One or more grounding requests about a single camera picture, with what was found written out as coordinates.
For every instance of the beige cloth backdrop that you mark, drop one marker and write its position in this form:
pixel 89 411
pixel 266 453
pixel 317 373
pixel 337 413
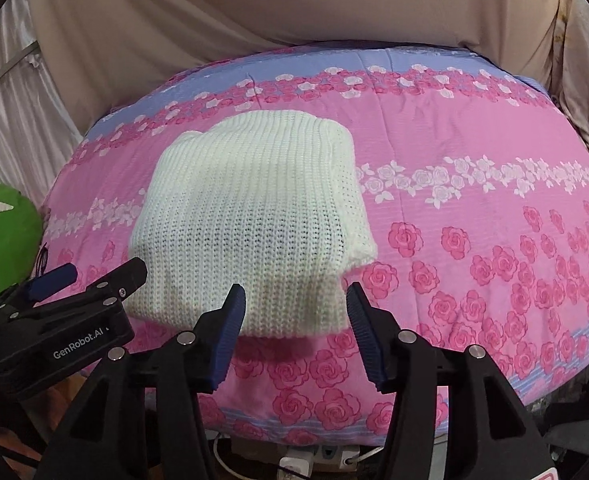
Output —
pixel 274 0

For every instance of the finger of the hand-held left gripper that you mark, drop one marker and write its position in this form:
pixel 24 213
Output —
pixel 124 277
pixel 49 280

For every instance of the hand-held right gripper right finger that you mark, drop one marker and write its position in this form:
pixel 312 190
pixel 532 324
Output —
pixel 364 330

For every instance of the white knit sweater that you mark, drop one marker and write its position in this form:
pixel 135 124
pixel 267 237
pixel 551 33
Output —
pixel 244 210

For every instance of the stained white cloth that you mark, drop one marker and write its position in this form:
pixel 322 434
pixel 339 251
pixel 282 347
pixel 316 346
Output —
pixel 582 85

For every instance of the pink floral bed sheet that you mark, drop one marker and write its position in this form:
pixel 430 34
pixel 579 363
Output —
pixel 474 240

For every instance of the white pleated curtain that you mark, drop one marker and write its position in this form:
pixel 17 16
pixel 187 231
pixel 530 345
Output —
pixel 19 105

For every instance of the green cushion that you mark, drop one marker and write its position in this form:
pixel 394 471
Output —
pixel 14 245

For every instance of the white power strip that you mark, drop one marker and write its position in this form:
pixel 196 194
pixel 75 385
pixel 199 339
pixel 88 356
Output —
pixel 299 466

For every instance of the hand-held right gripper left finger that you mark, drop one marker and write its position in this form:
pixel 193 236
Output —
pixel 227 330

